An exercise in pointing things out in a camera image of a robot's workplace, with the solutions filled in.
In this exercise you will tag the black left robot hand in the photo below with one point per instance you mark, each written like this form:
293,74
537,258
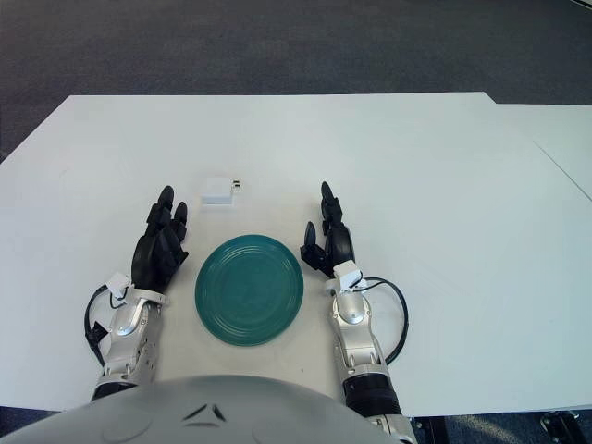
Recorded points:
152,259

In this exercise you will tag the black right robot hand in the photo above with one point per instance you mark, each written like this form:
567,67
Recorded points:
340,245

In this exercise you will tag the white charger block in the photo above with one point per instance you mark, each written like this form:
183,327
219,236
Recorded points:
216,192

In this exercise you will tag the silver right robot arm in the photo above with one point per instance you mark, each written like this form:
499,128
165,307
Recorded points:
358,333

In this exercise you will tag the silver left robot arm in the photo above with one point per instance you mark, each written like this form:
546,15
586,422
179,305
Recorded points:
129,324

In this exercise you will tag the teal round plate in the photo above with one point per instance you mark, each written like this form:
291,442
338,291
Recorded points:
250,291

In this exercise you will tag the grey robot torso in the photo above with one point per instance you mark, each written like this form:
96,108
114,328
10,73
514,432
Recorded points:
203,416

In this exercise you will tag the white adjacent table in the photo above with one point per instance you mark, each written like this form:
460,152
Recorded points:
555,134

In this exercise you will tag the metal table base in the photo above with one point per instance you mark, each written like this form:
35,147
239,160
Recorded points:
562,423

